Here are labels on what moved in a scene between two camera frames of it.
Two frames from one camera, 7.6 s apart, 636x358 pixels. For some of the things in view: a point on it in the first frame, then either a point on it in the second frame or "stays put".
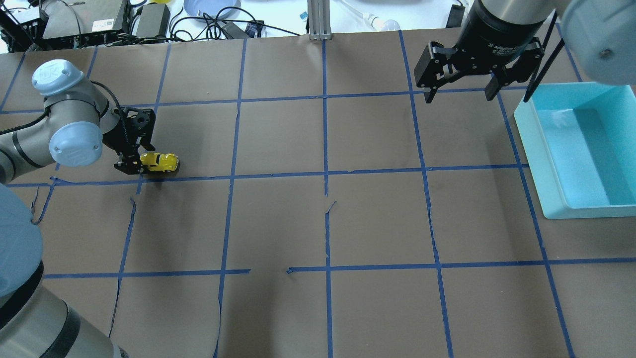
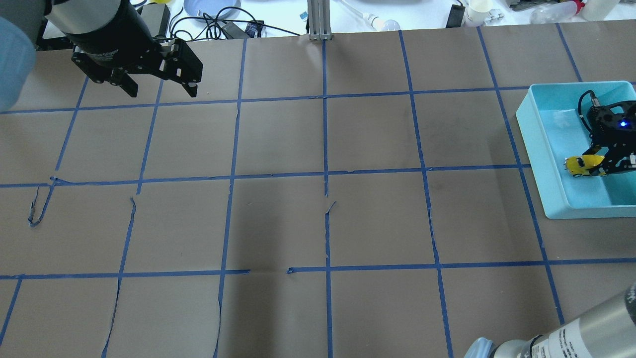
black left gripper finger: (429, 96) to (598, 171)
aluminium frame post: (319, 20) stays put
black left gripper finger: (492, 88) to (593, 149)
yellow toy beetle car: (158, 161) to (578, 165)
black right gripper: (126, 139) to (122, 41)
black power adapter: (154, 21) stays put
